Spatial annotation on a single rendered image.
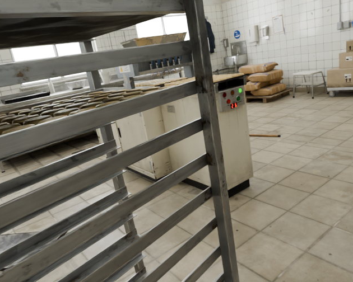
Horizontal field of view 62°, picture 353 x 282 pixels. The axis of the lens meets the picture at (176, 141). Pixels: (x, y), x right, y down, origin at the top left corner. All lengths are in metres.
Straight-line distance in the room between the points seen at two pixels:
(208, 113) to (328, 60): 5.59
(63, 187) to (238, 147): 1.91
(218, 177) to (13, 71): 0.50
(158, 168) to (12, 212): 2.28
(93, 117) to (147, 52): 0.17
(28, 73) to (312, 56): 6.07
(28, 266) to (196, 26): 0.54
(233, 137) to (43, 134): 1.87
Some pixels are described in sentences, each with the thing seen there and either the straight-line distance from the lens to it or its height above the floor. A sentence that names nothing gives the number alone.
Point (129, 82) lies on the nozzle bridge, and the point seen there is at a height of 0.98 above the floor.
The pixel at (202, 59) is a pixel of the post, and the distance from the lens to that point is 0.67.
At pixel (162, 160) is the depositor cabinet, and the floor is 0.24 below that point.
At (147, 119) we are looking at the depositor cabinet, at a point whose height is 0.65.
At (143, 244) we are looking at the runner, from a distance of 0.63.
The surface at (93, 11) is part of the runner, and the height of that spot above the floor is 1.22.
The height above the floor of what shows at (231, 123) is 0.59.
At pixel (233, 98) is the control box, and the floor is 0.77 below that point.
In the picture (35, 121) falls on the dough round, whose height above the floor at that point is 1.06.
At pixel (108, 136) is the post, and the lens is 1.04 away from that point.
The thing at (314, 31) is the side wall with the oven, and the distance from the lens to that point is 6.32.
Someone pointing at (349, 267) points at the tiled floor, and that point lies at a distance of 1.79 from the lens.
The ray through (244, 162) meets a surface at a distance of 2.37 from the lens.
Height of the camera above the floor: 1.13
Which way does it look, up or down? 16 degrees down
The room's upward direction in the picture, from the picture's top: 10 degrees counter-clockwise
